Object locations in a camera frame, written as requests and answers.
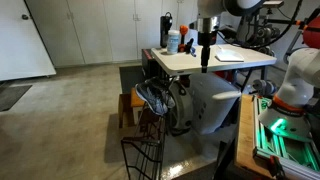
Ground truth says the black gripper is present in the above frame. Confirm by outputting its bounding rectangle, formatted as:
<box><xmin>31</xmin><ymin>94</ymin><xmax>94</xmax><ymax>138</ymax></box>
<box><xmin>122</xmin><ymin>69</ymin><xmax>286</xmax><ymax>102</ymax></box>
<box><xmin>197</xmin><ymin>30</ymin><xmax>218</xmax><ymax>74</ymax></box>

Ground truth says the grey trainer shoe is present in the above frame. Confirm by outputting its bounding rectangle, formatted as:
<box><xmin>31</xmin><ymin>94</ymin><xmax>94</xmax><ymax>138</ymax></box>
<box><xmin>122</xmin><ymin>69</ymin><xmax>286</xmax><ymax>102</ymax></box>
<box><xmin>146</xmin><ymin>78</ymin><xmax>176</xmax><ymax>109</ymax></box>
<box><xmin>134</xmin><ymin>82</ymin><xmax>169</xmax><ymax>117</ymax></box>

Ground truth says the black hand brush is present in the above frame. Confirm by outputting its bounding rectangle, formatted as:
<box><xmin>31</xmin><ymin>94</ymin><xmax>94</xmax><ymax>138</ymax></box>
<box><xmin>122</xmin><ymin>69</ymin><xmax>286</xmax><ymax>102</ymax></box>
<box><xmin>184</xmin><ymin>38</ymin><xmax>196</xmax><ymax>56</ymax></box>

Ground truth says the white wipes canister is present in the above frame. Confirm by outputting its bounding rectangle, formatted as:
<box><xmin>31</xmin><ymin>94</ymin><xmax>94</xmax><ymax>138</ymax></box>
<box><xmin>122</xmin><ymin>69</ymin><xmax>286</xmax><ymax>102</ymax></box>
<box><xmin>166</xmin><ymin>29</ymin><xmax>181</xmax><ymax>55</ymax></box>

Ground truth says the black machine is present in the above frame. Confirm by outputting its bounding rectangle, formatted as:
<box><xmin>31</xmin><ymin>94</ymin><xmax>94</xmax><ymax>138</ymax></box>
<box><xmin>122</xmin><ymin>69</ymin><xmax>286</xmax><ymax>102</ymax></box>
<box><xmin>159</xmin><ymin>12</ymin><xmax>174</xmax><ymax>48</ymax></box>

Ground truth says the white laundry basket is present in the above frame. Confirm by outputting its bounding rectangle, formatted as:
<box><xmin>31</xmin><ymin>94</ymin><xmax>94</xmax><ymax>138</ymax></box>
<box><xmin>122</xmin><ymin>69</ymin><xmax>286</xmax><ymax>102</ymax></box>
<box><xmin>188</xmin><ymin>72</ymin><xmax>242</xmax><ymax>135</ymax></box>

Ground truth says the black red tool case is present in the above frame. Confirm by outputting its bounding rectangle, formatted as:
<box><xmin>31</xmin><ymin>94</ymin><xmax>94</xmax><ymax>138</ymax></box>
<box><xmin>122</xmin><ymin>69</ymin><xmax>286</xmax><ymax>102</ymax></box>
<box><xmin>141</xmin><ymin>48</ymin><xmax>168</xmax><ymax>83</ymax></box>

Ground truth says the white round fan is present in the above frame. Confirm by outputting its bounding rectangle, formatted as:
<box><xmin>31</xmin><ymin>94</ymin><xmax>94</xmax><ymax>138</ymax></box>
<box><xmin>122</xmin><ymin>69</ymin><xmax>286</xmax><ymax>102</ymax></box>
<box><xmin>167</xmin><ymin>80</ymin><xmax>194</xmax><ymax>136</ymax></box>

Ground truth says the metal workshop equipment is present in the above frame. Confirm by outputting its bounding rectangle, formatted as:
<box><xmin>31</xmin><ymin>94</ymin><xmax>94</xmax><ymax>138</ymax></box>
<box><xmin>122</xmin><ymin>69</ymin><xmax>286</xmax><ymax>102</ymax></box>
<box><xmin>233</xmin><ymin>1</ymin><xmax>301</xmax><ymax>56</ymax></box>

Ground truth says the grey cylindrical motor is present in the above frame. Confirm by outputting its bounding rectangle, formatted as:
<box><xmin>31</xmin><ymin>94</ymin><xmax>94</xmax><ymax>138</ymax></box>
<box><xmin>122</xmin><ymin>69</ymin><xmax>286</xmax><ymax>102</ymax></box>
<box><xmin>252</xmin><ymin>78</ymin><xmax>278</xmax><ymax>98</ymax></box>

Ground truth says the dark rectangular floor mat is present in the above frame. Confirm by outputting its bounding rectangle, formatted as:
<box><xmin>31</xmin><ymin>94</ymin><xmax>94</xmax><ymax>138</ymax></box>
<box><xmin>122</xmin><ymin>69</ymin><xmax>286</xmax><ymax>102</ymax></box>
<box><xmin>119</xmin><ymin>64</ymin><xmax>148</xmax><ymax>95</ymax></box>

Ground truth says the wooden base board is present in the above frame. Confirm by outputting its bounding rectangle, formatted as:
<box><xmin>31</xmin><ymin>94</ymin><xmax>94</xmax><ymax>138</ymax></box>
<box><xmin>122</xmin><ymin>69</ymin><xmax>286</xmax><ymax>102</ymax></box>
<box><xmin>234</xmin><ymin>94</ymin><xmax>278</xmax><ymax>180</ymax></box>

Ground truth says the brown cardboard box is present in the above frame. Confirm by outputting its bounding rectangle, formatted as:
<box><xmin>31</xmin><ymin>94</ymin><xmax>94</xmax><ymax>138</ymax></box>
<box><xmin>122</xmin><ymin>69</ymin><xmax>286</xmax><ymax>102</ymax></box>
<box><xmin>117</xmin><ymin>93</ymin><xmax>136</xmax><ymax>129</ymax></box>

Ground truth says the red round tank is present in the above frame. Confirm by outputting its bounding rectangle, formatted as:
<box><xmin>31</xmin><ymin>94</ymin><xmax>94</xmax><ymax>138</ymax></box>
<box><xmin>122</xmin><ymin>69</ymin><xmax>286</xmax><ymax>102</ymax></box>
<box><xmin>302</xmin><ymin>15</ymin><xmax>320</xmax><ymax>50</ymax></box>

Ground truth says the white cabinet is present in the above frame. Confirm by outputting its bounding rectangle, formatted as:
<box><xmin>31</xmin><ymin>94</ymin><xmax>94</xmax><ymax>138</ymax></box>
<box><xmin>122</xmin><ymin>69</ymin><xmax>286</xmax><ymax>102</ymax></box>
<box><xmin>24</xmin><ymin>0</ymin><xmax>198</xmax><ymax>69</ymax></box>

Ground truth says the white door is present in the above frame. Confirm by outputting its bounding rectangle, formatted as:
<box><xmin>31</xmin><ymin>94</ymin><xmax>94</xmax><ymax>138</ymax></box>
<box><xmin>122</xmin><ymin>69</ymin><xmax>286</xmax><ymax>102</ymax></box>
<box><xmin>0</xmin><ymin>0</ymin><xmax>57</xmax><ymax>82</ymax></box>

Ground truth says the grey door mat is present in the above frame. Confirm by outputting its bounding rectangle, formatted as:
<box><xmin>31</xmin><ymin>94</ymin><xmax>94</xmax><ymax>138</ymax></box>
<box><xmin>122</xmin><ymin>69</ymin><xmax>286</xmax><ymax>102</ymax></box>
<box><xmin>0</xmin><ymin>84</ymin><xmax>33</xmax><ymax>113</ymax></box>

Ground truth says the black table leg frame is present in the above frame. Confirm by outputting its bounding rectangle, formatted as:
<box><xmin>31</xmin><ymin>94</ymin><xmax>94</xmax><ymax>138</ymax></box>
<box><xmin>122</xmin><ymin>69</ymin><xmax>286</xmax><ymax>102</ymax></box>
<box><xmin>229</xmin><ymin>65</ymin><xmax>269</xmax><ymax>93</ymax></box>

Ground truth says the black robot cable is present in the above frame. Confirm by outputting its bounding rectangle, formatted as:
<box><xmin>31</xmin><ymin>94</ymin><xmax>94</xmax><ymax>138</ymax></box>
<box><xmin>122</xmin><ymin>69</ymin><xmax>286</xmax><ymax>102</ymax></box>
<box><xmin>216</xmin><ymin>0</ymin><xmax>304</xmax><ymax>49</ymax></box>

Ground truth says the black wire shoe rack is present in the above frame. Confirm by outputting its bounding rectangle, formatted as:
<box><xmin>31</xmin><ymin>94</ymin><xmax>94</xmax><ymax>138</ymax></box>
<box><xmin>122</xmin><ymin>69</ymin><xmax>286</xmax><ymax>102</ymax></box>
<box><xmin>120</xmin><ymin>78</ymin><xmax>174</xmax><ymax>180</ymax></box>

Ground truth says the aluminium base frame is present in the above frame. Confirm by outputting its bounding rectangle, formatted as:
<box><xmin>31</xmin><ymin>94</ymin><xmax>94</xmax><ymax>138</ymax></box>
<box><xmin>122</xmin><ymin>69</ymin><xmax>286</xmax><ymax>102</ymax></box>
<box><xmin>252</xmin><ymin>95</ymin><xmax>320</xmax><ymax>180</ymax></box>

